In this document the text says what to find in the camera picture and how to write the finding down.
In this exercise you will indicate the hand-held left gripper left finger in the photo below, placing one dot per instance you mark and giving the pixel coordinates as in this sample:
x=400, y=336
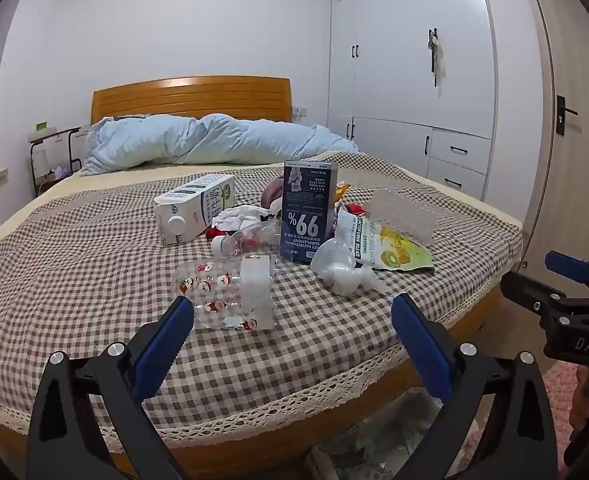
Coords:
x=164, y=340

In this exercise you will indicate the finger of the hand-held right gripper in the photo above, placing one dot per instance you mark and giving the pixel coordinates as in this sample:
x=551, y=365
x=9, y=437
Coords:
x=566, y=265
x=529, y=292

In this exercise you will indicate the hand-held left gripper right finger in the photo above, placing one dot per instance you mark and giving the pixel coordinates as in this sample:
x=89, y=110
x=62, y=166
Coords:
x=419, y=340

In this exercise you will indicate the clear bottle with red figures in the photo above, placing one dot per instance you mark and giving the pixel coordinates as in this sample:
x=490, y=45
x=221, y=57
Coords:
x=224, y=290

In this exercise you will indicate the green fruit print pouch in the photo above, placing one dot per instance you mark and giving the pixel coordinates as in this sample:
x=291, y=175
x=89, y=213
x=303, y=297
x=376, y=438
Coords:
x=399, y=255

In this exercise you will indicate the bin with leaf print bag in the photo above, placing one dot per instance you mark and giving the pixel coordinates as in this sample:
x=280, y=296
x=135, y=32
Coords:
x=374, y=440

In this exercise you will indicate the white plastic bag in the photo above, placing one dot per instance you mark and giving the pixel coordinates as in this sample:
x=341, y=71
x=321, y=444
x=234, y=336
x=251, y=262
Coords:
x=339, y=265

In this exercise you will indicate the clear plastic egg tray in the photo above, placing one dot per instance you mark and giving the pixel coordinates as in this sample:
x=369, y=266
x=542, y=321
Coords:
x=404, y=212

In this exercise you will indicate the small clear bottle white cap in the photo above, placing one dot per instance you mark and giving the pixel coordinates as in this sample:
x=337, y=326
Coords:
x=247, y=240

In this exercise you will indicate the white milk carton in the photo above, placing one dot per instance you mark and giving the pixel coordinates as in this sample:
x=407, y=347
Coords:
x=194, y=210

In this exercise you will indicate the white tissue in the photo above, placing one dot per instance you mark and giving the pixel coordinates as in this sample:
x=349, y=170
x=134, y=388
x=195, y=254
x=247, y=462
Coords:
x=237, y=217

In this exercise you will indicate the dark blue cardboard box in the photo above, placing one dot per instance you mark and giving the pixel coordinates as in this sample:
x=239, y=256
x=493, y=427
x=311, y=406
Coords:
x=307, y=220

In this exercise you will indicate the purple towel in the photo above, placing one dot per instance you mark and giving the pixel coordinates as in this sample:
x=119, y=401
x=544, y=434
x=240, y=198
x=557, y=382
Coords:
x=273, y=191

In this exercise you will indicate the person's right hand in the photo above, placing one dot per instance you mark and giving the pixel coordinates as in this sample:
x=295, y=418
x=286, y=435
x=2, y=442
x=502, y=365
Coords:
x=583, y=395

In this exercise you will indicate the beige door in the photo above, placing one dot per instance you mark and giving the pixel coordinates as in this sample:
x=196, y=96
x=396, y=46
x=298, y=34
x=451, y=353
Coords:
x=574, y=185

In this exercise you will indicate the brown checked bedspread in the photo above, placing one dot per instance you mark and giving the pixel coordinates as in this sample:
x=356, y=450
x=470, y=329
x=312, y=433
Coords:
x=74, y=260

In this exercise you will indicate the small purple item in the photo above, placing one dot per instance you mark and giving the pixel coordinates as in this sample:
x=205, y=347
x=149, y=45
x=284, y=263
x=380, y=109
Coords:
x=62, y=172

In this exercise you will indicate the light blue duvet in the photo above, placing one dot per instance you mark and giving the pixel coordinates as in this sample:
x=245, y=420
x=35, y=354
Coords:
x=214, y=140

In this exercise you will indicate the hanging white bag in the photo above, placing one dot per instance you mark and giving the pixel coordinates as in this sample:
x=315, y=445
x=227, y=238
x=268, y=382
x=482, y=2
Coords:
x=439, y=65

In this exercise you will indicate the wooden bed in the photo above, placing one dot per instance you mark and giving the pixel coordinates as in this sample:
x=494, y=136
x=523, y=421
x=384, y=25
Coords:
x=189, y=97

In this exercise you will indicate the white wardrobe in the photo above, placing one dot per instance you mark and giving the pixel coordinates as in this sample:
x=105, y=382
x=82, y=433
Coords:
x=399, y=60

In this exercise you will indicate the black frame bedside rack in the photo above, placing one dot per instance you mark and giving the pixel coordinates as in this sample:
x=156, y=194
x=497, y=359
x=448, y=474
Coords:
x=49, y=136

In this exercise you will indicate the wall socket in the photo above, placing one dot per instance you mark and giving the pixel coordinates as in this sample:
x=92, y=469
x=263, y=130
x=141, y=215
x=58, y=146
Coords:
x=300, y=110

